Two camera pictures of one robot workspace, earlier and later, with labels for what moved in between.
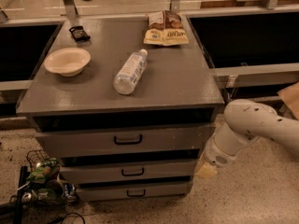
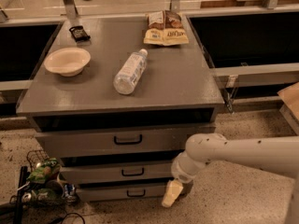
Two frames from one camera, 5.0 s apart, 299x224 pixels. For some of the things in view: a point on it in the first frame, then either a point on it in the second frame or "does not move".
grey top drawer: [125, 140] does not move
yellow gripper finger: [206, 172] -> [173, 190]
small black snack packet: [78, 34] does not move
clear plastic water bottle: [129, 75] does not move
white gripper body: [214, 157] -> [181, 173]
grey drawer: [114, 173] does not move
